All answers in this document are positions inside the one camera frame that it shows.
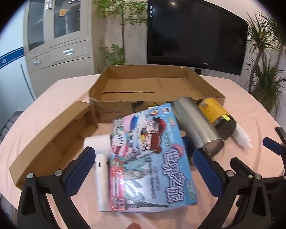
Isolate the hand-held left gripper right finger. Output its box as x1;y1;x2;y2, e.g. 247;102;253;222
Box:
194;147;271;229

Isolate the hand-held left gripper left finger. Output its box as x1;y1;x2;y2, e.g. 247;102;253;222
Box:
17;147;96;229

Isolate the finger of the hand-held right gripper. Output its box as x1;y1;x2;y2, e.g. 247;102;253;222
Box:
229;157;286;185
263;126;286;168

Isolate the white plastic tube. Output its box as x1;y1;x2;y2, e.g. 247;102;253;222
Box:
231;123;253;149

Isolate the small brown cardboard box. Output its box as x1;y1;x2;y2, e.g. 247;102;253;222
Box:
9;101;99;189

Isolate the silver metal tumbler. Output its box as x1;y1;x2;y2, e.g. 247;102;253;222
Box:
172;97;225;158

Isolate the yellow labelled dark bottle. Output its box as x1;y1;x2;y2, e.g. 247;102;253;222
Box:
197;97;237;141

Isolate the blue cartoon board game box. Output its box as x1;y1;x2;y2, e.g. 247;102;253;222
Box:
109;102;198;213

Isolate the large cardboard box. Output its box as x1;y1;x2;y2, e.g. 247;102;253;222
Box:
89;64;226;124

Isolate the green palm plant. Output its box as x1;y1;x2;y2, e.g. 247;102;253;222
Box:
243;11;286;116

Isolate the black chair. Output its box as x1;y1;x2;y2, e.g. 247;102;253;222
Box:
0;110;23;142

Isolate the thin black rod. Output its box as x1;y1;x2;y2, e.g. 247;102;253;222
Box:
20;64;37;101

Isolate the black flat screen television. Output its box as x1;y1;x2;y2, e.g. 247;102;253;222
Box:
147;0;249;76

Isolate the grey glass door cabinet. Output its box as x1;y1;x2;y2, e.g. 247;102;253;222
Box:
22;0;96;96

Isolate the tall leafy green plant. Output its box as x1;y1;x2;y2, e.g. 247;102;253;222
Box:
92;0;149;75

